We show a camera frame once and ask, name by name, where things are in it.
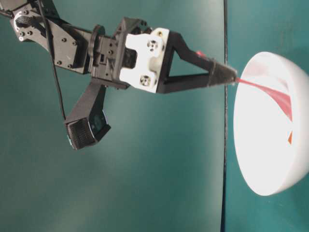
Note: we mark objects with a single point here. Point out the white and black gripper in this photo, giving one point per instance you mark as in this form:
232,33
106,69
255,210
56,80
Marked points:
133,56

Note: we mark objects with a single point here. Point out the pink plastic spoon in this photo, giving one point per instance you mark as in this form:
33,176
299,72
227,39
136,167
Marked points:
255,68

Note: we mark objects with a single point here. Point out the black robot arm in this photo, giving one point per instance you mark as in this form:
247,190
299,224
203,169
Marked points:
38,21

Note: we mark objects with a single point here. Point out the white bowl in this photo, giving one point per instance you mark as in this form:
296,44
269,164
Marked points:
272,152

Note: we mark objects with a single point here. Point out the teal table mat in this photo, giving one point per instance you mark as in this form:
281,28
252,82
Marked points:
168,164

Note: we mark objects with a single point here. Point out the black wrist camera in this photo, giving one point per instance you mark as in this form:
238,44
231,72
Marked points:
87,124

